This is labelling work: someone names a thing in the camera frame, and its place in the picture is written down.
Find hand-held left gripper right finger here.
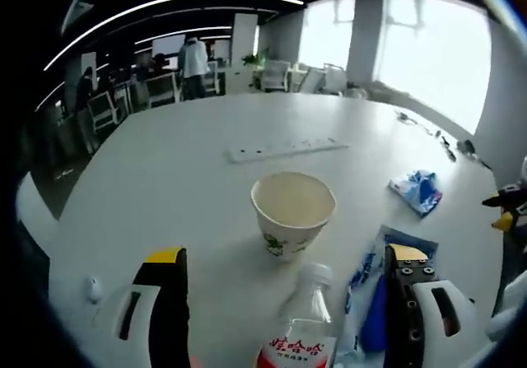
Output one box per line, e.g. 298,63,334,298
382,243,481,368

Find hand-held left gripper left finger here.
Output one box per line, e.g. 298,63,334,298
93,245,193,368

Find packaged blue disc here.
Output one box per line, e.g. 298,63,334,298
343,223,440,368

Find blue plastic packet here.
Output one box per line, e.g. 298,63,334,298
389,170,445,220

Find clear plastic water bottle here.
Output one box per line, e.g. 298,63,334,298
255,263,339,368

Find white paper cup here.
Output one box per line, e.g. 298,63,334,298
250,171,338,263

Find small white round object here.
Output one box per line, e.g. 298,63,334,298
84,276,103,304

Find slim black device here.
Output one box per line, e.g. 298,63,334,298
440,133,458,162

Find person's light clothing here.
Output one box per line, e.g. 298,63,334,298
487,277,527,352

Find white table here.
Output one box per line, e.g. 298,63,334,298
16,91,506,368

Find white power strip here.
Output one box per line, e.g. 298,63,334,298
224,136,350,164

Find white office chair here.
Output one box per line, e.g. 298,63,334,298
86,91,124,133
146,73,182,108
263,58,289,93
323,62,349,93
302,66,330,93

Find white projection screen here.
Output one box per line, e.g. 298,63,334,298
151,34,186,58

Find green potted plant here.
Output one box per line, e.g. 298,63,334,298
242,50,268,71

